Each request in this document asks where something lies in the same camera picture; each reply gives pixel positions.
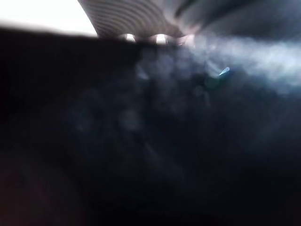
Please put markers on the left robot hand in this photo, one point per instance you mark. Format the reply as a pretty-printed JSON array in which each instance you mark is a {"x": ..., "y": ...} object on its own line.
[{"x": 131, "y": 16}]

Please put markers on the dark blue garment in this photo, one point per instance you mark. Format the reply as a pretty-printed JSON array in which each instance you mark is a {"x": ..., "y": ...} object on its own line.
[{"x": 150, "y": 131}]

